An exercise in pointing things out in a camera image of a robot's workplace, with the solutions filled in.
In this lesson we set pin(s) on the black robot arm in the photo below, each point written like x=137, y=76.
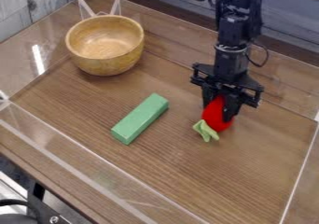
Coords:
x=238, y=24

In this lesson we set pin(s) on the red plush strawberry toy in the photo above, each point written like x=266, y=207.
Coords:
x=211, y=123

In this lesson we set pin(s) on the clear acrylic tray wall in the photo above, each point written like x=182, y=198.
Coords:
x=256, y=177

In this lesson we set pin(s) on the wooden bowl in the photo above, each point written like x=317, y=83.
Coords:
x=106, y=44

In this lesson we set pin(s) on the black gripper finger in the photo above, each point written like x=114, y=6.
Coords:
x=232, y=106
x=209, y=94

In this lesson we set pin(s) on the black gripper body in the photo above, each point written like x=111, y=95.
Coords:
x=228, y=75

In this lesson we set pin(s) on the green rectangular block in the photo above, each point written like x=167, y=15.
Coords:
x=131, y=126

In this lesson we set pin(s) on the black stand under table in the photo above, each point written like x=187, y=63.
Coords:
x=33, y=205

